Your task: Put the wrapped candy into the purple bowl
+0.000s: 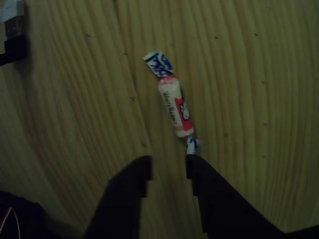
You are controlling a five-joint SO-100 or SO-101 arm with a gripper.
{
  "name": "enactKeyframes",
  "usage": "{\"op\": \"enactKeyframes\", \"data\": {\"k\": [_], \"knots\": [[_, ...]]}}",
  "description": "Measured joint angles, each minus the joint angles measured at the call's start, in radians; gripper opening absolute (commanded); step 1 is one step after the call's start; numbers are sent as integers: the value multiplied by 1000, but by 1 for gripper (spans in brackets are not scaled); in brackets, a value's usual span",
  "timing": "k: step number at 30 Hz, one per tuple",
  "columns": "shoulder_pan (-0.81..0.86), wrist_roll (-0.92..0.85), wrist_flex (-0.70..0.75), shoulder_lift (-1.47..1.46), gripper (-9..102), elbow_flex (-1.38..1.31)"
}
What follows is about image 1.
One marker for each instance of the white red candy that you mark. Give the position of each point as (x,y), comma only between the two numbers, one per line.
(174,107)

